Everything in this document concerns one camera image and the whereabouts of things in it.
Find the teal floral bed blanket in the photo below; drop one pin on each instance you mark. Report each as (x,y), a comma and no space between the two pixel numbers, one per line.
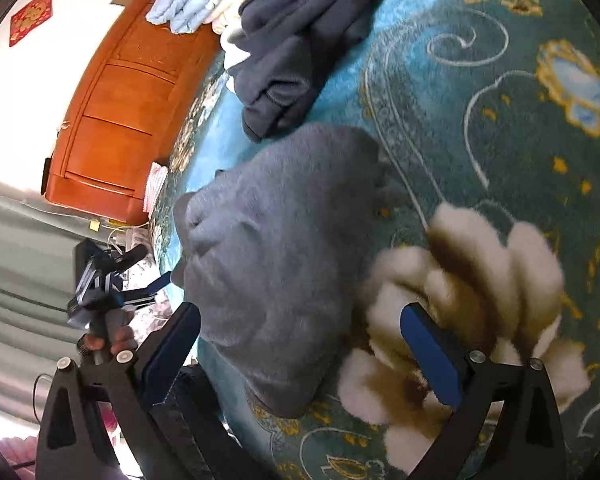
(480,110)

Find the grey sweatshirt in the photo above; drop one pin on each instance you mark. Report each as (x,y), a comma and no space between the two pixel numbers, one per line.
(280,240)

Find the dark navy white-lined garment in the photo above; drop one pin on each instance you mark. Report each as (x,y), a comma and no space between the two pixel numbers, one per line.
(300,25)

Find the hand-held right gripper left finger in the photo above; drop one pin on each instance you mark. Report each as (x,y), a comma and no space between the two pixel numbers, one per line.
(172,355)

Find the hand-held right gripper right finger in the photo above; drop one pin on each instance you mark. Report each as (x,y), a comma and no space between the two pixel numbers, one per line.
(432,355)

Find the red wall decoration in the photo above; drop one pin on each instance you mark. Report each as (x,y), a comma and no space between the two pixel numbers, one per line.
(30,17)

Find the pink cloth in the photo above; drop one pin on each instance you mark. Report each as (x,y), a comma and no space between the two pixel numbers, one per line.
(155,185)

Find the person's left hand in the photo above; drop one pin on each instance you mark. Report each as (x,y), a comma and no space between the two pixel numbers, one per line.
(120,335)

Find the wooden headboard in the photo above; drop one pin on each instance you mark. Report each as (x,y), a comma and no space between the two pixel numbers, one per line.
(120,110)

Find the person's dark trousers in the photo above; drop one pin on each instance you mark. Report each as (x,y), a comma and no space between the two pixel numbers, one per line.
(200,410)

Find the grey curtain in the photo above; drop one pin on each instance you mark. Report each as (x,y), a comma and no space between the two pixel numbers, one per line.
(20,260)

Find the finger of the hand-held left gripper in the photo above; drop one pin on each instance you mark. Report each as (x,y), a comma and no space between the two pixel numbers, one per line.
(159,282)
(132,256)

